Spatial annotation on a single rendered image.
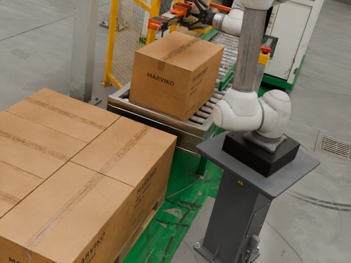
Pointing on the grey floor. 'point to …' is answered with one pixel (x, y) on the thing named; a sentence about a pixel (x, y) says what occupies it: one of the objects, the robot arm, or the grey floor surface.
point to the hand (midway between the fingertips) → (181, 10)
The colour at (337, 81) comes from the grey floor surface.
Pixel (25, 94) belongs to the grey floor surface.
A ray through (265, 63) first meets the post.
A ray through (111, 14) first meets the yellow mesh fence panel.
